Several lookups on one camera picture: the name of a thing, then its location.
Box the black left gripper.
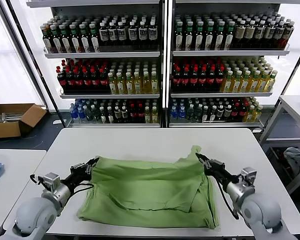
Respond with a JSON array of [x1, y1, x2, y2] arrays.
[[61, 156, 101, 194]]

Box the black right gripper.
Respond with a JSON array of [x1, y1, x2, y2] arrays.
[[195, 152, 239, 189]]

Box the light green polo shirt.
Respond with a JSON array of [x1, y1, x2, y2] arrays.
[[76, 144, 220, 230]]

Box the grey blue clothes pile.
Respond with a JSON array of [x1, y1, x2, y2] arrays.
[[282, 146, 300, 176]]

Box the dark drink bottle white cap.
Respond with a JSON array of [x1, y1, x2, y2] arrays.
[[216, 105, 225, 123], [201, 105, 210, 123], [224, 105, 233, 123], [209, 105, 218, 123], [113, 105, 122, 124], [99, 106, 108, 124], [106, 106, 115, 124], [120, 105, 129, 124]]

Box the green-tinted water bottle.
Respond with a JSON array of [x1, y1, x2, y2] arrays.
[[91, 105, 100, 124], [185, 105, 195, 123], [193, 105, 202, 123], [84, 105, 93, 123]]

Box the blue drink bottle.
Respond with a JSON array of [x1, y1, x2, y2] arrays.
[[169, 105, 178, 123], [76, 105, 85, 123], [177, 105, 186, 123], [69, 103, 78, 121]]

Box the red-capped cola bottle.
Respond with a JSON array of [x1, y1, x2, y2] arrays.
[[206, 65, 217, 91], [189, 65, 199, 91], [231, 102, 240, 123], [90, 68, 101, 94], [56, 69, 68, 94], [238, 102, 248, 123], [128, 103, 137, 124], [180, 65, 191, 91], [171, 65, 182, 91], [215, 65, 226, 91], [81, 68, 92, 94], [136, 103, 145, 124], [98, 67, 109, 94], [64, 68, 76, 94], [198, 65, 208, 91], [73, 68, 84, 94]]

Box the yellow juice bottle white cap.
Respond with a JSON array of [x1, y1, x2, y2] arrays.
[[150, 106, 159, 124], [238, 70, 252, 94], [150, 71, 160, 95], [256, 70, 270, 94], [220, 70, 234, 94], [253, 105, 263, 123], [133, 71, 143, 95], [141, 71, 152, 95], [245, 105, 256, 123], [264, 70, 278, 94], [124, 71, 134, 95], [107, 72, 117, 95], [116, 72, 126, 95], [229, 70, 243, 94], [143, 106, 151, 124], [247, 70, 261, 94]]

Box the grey metal parts bundle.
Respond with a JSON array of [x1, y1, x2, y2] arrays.
[[0, 112, 25, 124]]

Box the open brown cardboard box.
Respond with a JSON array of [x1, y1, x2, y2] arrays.
[[0, 103, 48, 140]]

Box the dark tea bottle green cap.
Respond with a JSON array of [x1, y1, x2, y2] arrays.
[[194, 21, 205, 51], [184, 21, 195, 51], [50, 23, 63, 54], [174, 21, 185, 51], [69, 23, 82, 54], [204, 21, 215, 51], [41, 24, 54, 54], [79, 22, 91, 53], [214, 21, 226, 51], [89, 22, 101, 53], [59, 23, 72, 54], [223, 21, 236, 51]]

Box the dark bottle white blue label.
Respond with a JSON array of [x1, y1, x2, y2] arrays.
[[116, 21, 127, 47], [281, 20, 295, 50], [98, 21, 110, 47], [263, 20, 277, 49], [272, 20, 286, 50], [127, 20, 138, 47], [137, 20, 148, 47], [107, 21, 118, 47], [147, 20, 158, 47], [254, 20, 267, 49]]

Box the dark bottle beige label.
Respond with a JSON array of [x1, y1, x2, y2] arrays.
[[234, 20, 247, 49], [244, 20, 257, 49]]

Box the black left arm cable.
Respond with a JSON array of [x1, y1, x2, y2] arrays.
[[73, 183, 95, 195]]

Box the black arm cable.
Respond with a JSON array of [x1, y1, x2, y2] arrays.
[[73, 183, 95, 195], [215, 178, 241, 221]]

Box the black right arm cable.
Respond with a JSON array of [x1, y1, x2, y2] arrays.
[[215, 178, 241, 221]]

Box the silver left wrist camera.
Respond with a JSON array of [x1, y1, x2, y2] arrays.
[[40, 172, 62, 193]]

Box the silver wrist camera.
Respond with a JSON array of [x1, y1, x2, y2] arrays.
[[240, 167, 258, 188], [40, 172, 62, 193]]

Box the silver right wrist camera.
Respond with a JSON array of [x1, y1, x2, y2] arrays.
[[240, 167, 258, 188]]

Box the grey metal frame table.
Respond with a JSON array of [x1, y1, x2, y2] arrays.
[[257, 95, 300, 196]]

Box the black metal frame pole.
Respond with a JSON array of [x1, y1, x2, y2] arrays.
[[4, 0, 67, 126], [260, 37, 300, 133]]

